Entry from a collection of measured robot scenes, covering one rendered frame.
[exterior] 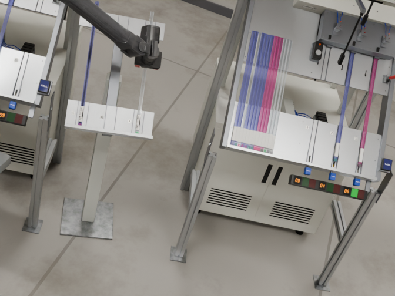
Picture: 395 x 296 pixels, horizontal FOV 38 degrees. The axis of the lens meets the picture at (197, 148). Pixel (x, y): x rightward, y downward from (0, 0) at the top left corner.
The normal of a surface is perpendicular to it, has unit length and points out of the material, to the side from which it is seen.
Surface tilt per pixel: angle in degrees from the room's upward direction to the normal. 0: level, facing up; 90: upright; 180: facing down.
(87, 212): 90
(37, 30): 0
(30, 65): 43
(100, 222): 0
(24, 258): 0
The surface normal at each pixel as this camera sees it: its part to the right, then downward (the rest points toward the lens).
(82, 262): 0.25, -0.77
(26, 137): -0.04, 0.59
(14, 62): 0.15, -0.16
